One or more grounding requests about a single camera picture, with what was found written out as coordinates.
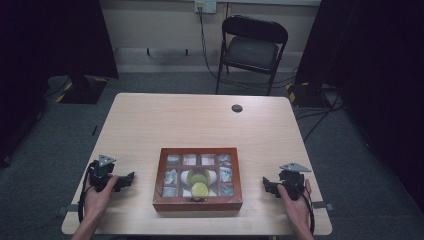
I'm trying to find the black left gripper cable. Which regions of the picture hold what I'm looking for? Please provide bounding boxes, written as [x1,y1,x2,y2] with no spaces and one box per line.
[77,161,98,224]

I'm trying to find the person's right hand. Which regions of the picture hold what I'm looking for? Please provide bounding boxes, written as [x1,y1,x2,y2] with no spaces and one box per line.
[277,179,313,231]

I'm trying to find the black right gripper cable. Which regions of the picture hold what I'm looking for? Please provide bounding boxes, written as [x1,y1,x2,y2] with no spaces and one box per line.
[299,186,316,235]

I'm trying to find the person's left hand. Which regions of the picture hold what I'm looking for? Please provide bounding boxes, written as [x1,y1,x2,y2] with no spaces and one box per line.
[82,175,120,218]

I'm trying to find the grey tape strip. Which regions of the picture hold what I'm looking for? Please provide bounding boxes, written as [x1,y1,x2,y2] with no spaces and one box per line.
[311,200,335,212]
[56,203,80,216]

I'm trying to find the black stand base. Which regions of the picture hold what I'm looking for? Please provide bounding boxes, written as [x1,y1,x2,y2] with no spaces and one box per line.
[55,73,110,105]
[285,81,335,109]

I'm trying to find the yellow-green lid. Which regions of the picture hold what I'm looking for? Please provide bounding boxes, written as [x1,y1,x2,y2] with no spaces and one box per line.
[190,181,210,199]

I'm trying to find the dark curtain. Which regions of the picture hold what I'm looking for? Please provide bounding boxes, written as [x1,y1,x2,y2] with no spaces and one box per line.
[0,0,120,169]
[294,0,424,203]

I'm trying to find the black folding chair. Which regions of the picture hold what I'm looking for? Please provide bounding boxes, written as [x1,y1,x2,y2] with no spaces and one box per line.
[215,14,290,97]

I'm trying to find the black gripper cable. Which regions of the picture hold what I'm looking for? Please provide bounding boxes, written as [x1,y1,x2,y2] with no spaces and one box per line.
[77,161,98,224]
[299,186,316,235]

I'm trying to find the set of silvery packets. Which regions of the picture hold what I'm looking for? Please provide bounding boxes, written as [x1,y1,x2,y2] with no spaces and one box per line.
[162,153,234,198]

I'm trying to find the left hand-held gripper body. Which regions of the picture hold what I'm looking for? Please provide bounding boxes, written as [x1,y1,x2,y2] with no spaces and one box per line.
[88,153,117,193]

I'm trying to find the black floor cables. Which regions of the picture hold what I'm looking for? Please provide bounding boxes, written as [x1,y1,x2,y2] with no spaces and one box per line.
[294,88,347,143]

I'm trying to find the white wall outlet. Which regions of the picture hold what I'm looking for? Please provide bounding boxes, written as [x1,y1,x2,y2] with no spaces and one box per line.
[194,0,218,15]

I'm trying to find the brown wooden compartment box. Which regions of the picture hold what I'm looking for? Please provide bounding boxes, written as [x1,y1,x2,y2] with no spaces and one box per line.
[152,147,244,212]

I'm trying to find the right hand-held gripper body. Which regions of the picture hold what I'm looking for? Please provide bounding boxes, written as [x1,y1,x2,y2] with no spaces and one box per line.
[278,161,312,202]

